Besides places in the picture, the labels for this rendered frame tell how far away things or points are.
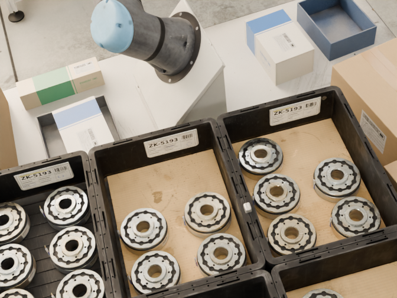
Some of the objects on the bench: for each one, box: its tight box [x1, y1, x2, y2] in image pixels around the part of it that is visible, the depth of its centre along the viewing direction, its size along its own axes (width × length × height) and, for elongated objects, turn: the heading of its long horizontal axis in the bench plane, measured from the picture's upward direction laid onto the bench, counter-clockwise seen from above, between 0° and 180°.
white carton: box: [244, 7, 314, 86], centre depth 186 cm, size 20×12×9 cm, turn 27°
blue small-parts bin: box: [297, 0, 377, 61], centre depth 191 cm, size 20×15×7 cm
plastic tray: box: [35, 94, 122, 158], centre depth 173 cm, size 27×20×5 cm
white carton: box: [52, 96, 115, 154], centre depth 171 cm, size 20×12×9 cm, turn 27°
